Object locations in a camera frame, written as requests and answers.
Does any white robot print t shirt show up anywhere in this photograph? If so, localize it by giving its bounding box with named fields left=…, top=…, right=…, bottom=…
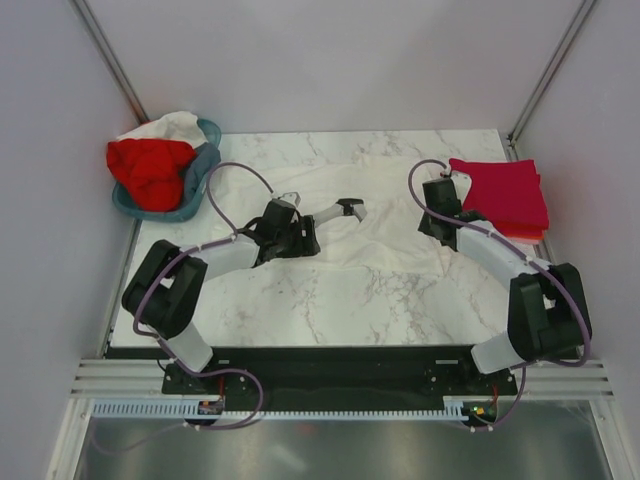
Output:
left=211, top=155, right=453, bottom=279

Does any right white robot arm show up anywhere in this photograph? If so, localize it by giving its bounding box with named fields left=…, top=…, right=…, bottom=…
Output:
left=419, top=177, right=592, bottom=394

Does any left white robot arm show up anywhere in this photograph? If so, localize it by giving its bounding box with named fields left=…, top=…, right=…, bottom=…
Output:
left=122, top=199, right=324, bottom=393

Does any folded magenta t shirt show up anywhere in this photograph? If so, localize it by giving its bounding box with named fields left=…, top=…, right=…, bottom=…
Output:
left=449, top=158, right=549, bottom=235

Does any grey blue t shirt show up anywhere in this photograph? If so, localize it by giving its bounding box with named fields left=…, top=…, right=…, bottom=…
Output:
left=184, top=143, right=221, bottom=197

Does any plain white t shirt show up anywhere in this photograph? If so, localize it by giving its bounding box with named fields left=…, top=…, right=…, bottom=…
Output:
left=116, top=111, right=208, bottom=149

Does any teal laundry basket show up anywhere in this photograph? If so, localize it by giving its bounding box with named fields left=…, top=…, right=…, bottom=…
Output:
left=111, top=115, right=222, bottom=223

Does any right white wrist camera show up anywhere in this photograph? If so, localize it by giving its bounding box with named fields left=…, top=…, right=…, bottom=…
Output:
left=440, top=170, right=472, bottom=183

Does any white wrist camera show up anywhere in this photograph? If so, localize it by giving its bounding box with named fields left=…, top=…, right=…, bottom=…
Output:
left=277, top=192, right=301, bottom=208
left=440, top=170, right=472, bottom=183

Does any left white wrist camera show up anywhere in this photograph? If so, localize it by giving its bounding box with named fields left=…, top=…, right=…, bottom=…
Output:
left=277, top=192, right=301, bottom=208

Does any right aluminium corner post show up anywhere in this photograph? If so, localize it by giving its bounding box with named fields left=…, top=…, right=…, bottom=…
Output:
left=505, top=0, right=600, bottom=149

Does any aluminium corner post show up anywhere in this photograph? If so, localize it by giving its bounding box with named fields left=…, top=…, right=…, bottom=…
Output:
left=69, top=0, right=149, bottom=124
left=505, top=0, right=600, bottom=149

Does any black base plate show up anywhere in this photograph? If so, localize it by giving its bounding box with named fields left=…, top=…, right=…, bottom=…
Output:
left=162, top=346, right=517, bottom=410

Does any aluminium cross rail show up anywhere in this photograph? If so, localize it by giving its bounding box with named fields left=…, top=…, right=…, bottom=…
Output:
left=70, top=359, right=614, bottom=401

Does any white slotted cable duct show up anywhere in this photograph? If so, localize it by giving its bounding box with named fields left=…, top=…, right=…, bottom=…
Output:
left=91, top=397, right=496, bottom=421

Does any left aluminium corner post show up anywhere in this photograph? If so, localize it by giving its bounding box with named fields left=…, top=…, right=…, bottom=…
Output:
left=69, top=0, right=149, bottom=124

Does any left aluminium side rail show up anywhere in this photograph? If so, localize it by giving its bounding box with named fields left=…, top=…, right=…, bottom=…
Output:
left=46, top=220, right=140, bottom=479

